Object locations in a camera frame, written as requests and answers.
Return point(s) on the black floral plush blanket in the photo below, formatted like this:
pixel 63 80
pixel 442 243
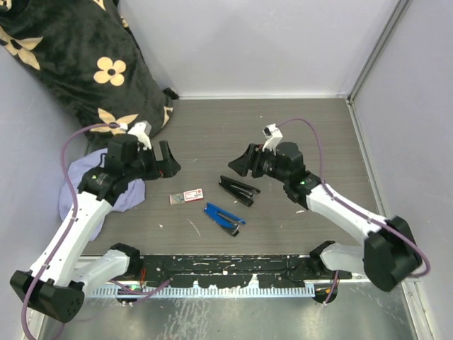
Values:
pixel 86 55

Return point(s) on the aluminium corner frame post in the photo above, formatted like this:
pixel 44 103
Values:
pixel 384 37

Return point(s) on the white red staple box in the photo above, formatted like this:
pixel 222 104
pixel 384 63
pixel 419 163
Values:
pixel 186 196

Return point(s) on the white slotted cable duct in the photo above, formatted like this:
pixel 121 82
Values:
pixel 251 291

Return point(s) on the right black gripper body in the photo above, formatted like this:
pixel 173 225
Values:
pixel 270 168

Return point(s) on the aluminium slotted rail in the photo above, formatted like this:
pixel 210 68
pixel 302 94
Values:
pixel 102 270

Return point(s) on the black mounting base plate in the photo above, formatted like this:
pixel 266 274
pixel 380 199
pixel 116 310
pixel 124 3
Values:
pixel 229 271

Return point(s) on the blue stapler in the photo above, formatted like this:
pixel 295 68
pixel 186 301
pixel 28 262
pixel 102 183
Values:
pixel 227 221

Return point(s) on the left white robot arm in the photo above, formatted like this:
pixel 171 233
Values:
pixel 53 285

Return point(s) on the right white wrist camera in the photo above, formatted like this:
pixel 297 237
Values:
pixel 273 137

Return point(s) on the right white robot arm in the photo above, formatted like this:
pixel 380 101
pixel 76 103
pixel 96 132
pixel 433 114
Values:
pixel 386 253

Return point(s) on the black stapler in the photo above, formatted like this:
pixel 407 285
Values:
pixel 244 193

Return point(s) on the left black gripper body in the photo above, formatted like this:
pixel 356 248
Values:
pixel 144 167

